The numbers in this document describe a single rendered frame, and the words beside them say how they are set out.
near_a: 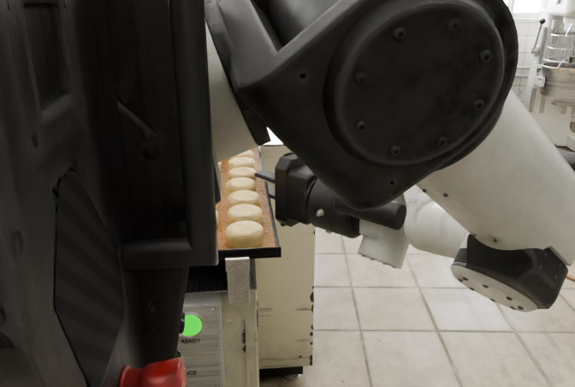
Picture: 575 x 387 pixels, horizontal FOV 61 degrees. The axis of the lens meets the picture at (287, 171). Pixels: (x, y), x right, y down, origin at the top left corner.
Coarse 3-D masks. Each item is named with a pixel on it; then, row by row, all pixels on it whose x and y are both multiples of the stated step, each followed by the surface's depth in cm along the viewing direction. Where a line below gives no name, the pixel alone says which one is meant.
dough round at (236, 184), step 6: (234, 180) 82; (240, 180) 82; (246, 180) 82; (252, 180) 82; (228, 186) 79; (234, 186) 79; (240, 186) 79; (246, 186) 79; (252, 186) 79; (228, 192) 79
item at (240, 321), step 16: (192, 272) 70; (208, 272) 70; (224, 272) 70; (192, 288) 66; (208, 288) 66; (224, 288) 66; (256, 288) 66; (224, 304) 66; (240, 304) 66; (256, 304) 67; (224, 320) 67; (240, 320) 67; (256, 320) 68; (224, 336) 68; (240, 336) 68; (256, 336) 68; (224, 352) 68; (240, 352) 69; (256, 352) 69; (224, 368) 69; (240, 368) 70; (256, 368) 70; (224, 384) 70; (240, 384) 71; (256, 384) 71
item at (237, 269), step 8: (232, 264) 60; (240, 264) 60; (248, 264) 60; (232, 272) 61; (240, 272) 61; (248, 272) 61; (232, 280) 61; (240, 280) 61; (248, 280) 62; (232, 288) 62; (240, 288) 62; (248, 288) 62; (232, 296) 62; (240, 296) 62; (248, 296) 62
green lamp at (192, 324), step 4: (188, 316) 62; (192, 316) 62; (188, 320) 62; (192, 320) 62; (196, 320) 62; (188, 324) 63; (192, 324) 63; (196, 324) 63; (200, 324) 63; (188, 328) 63; (192, 328) 63; (196, 328) 63; (200, 328) 63; (184, 332) 63; (188, 332) 63; (192, 332) 63; (196, 332) 63
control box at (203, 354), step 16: (192, 304) 62; (208, 304) 62; (208, 320) 63; (192, 336) 63; (208, 336) 64; (176, 352) 64; (192, 352) 64; (208, 352) 65; (192, 368) 65; (208, 368) 65; (192, 384) 66; (208, 384) 66
